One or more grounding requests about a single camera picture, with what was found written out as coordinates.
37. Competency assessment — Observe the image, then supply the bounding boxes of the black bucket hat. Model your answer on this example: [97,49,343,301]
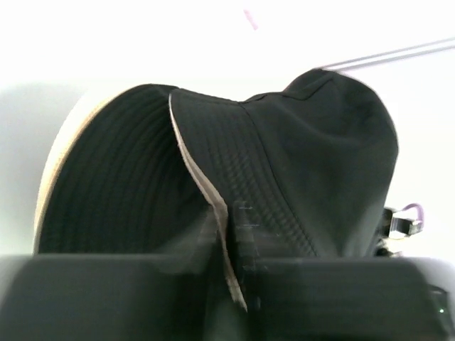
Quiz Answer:
[33,67,399,341]

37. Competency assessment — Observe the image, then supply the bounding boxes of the right aluminium frame post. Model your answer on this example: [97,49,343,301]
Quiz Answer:
[321,37,454,72]

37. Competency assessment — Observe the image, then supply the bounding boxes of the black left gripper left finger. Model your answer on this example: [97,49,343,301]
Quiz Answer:
[1,210,218,341]

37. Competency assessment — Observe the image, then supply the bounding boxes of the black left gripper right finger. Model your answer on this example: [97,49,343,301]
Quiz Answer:
[232,202,446,340]

